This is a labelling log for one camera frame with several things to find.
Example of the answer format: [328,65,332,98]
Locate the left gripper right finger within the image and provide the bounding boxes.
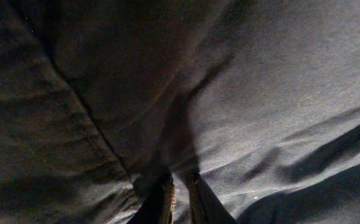
[187,174,237,224]

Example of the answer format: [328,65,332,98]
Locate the navy blue shorts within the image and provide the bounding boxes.
[0,1,360,223]

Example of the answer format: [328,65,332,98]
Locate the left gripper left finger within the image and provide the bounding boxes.
[127,174,176,224]

